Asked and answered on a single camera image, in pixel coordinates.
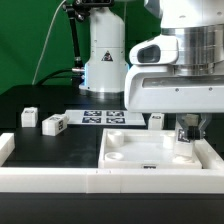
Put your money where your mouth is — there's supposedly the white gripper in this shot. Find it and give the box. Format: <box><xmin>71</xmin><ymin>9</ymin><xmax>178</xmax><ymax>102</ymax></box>
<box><xmin>124</xmin><ymin>35</ymin><xmax>224</xmax><ymax>141</ymax></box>

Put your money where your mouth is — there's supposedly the white square tabletop part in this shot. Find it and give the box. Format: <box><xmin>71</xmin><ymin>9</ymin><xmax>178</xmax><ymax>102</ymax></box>
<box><xmin>98</xmin><ymin>129</ymin><xmax>202</xmax><ymax>169</ymax></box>

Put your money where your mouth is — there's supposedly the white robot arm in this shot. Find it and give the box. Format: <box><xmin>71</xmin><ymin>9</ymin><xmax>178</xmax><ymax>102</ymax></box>
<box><xmin>123</xmin><ymin>0</ymin><xmax>224</xmax><ymax>140</ymax></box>

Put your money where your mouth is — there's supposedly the white U-shaped obstacle fence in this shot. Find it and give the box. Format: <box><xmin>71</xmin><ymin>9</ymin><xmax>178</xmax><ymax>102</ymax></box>
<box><xmin>0</xmin><ymin>133</ymin><xmax>224</xmax><ymax>194</ymax></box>

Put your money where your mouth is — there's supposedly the white sheet with tags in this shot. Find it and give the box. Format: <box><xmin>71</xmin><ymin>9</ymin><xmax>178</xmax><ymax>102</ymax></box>
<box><xmin>65</xmin><ymin>110</ymin><xmax>145</xmax><ymax>126</ymax></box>

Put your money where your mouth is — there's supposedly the black cable bundle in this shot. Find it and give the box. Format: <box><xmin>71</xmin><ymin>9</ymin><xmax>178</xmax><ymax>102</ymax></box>
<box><xmin>35</xmin><ymin>68</ymin><xmax>83</xmax><ymax>88</ymax></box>

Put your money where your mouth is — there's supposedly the black camera stand pole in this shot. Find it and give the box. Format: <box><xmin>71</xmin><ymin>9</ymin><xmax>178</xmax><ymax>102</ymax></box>
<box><xmin>63</xmin><ymin>0</ymin><xmax>114</xmax><ymax>88</ymax></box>

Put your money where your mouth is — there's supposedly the grey cable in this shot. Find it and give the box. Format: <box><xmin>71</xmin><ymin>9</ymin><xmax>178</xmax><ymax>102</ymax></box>
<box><xmin>31</xmin><ymin>0</ymin><xmax>68</xmax><ymax>86</ymax></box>

